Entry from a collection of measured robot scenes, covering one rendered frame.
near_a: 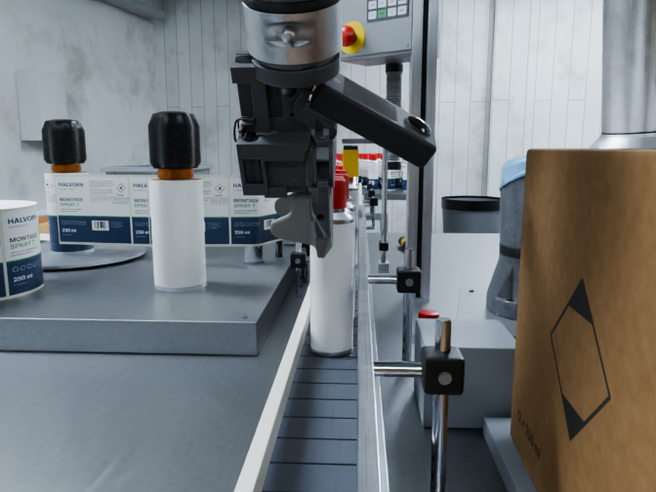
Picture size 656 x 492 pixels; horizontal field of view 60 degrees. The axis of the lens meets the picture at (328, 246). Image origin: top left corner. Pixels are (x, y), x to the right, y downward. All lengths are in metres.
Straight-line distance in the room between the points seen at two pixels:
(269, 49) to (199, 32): 5.86
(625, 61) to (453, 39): 4.92
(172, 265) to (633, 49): 0.72
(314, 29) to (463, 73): 5.18
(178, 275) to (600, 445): 0.75
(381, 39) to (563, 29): 4.64
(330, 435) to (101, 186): 0.89
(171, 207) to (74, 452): 0.47
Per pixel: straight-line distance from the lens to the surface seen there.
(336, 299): 0.66
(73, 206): 1.32
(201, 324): 0.83
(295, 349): 0.60
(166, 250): 0.99
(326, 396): 0.58
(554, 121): 5.62
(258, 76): 0.47
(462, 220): 4.93
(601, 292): 0.37
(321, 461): 0.48
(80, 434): 0.67
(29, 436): 0.69
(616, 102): 0.77
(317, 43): 0.45
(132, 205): 1.25
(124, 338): 0.88
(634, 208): 0.33
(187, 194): 0.98
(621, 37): 0.77
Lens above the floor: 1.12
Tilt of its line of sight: 10 degrees down
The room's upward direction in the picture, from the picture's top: straight up
